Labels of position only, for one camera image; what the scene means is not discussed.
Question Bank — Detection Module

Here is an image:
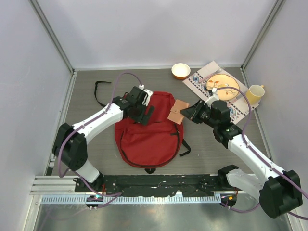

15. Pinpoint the yellow bird plate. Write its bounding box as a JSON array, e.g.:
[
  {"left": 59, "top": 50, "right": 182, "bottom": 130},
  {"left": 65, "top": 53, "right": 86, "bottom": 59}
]
[{"left": 206, "top": 74, "right": 240, "bottom": 101}]

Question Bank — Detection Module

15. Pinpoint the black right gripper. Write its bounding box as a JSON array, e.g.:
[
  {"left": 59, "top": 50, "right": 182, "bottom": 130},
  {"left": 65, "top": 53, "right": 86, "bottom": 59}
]
[{"left": 180, "top": 99, "right": 218, "bottom": 128}]

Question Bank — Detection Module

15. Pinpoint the pink handled fork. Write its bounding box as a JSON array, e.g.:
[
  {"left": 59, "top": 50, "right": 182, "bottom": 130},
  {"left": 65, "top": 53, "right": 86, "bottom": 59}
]
[{"left": 199, "top": 67, "right": 224, "bottom": 82}]

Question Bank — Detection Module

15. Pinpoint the white orange bowl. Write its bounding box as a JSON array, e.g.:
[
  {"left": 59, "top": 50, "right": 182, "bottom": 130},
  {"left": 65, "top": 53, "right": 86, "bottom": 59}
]
[{"left": 171, "top": 63, "right": 191, "bottom": 79}]

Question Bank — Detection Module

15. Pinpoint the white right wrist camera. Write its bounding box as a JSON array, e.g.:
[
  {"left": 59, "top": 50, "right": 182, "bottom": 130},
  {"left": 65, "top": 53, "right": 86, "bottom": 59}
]
[{"left": 205, "top": 88, "right": 219, "bottom": 107}]

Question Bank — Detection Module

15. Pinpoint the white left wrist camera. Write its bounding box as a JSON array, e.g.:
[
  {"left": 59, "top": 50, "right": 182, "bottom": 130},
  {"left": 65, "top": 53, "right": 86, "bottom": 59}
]
[{"left": 139, "top": 85, "right": 154, "bottom": 106}]

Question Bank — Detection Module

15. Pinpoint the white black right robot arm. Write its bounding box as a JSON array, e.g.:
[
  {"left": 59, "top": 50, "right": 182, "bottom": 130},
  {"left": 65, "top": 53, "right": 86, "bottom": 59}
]
[{"left": 180, "top": 100, "right": 303, "bottom": 218}]

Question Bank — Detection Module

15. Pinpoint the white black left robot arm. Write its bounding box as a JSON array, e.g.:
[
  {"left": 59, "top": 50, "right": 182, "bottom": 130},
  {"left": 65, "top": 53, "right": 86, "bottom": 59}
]
[{"left": 52, "top": 86, "right": 154, "bottom": 192}]

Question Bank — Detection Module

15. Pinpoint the red student backpack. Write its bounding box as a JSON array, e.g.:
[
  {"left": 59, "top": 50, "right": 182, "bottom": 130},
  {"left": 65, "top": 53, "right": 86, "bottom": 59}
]
[{"left": 93, "top": 81, "right": 192, "bottom": 174}]

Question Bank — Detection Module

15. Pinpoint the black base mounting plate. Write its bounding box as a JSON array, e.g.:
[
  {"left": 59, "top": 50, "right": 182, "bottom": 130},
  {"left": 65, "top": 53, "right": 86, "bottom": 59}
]
[{"left": 73, "top": 173, "right": 241, "bottom": 197}]

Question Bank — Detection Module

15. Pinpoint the patterned white placemat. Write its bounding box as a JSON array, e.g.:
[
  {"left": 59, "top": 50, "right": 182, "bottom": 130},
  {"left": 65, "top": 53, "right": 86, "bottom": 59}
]
[{"left": 183, "top": 61, "right": 254, "bottom": 124}]

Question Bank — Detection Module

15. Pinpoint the brown leather wallet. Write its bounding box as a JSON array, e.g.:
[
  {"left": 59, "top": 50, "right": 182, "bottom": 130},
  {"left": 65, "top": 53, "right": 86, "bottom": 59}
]
[{"left": 167, "top": 99, "right": 189, "bottom": 125}]

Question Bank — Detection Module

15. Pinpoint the yellow mug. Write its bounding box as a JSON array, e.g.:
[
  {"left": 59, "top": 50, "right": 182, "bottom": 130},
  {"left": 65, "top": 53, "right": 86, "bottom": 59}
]
[{"left": 245, "top": 85, "right": 265, "bottom": 105}]

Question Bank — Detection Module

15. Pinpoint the pink handled knife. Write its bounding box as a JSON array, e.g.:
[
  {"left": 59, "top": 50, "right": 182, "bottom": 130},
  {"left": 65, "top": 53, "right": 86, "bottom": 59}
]
[{"left": 229, "top": 93, "right": 246, "bottom": 104}]

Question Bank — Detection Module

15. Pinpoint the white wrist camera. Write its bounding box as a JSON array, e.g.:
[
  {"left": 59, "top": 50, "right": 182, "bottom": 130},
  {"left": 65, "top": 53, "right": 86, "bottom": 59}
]
[
  {"left": 139, "top": 85, "right": 154, "bottom": 106},
  {"left": 205, "top": 88, "right": 219, "bottom": 107}
]

